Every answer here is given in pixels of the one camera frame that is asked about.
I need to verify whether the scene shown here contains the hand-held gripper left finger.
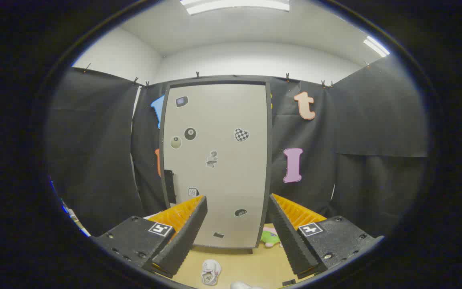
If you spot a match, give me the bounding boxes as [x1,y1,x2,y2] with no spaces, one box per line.
[91,195,208,279]

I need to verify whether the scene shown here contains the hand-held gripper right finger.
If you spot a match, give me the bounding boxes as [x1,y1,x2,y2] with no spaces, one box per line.
[269,193,385,280]

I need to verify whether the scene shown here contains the white shoe with red marks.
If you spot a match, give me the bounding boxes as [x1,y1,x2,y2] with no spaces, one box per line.
[201,259,222,286]

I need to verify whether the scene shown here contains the grey shoe cabinet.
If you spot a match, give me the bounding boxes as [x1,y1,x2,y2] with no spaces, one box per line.
[159,75,274,254]

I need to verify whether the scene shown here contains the green and pink plush toy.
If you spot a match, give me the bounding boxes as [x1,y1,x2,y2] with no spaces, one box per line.
[260,227,283,248]

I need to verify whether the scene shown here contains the white box with yellow label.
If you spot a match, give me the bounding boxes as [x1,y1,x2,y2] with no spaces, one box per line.
[69,209,91,237]

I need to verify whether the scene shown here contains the black backdrop cloth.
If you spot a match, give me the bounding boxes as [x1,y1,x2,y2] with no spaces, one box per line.
[47,55,429,238]

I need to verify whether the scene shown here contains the small ceiling light panel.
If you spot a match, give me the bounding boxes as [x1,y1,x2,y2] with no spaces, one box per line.
[363,36,391,58]

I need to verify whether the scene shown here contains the long ceiling light panel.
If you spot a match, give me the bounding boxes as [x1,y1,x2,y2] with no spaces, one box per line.
[180,0,291,16]

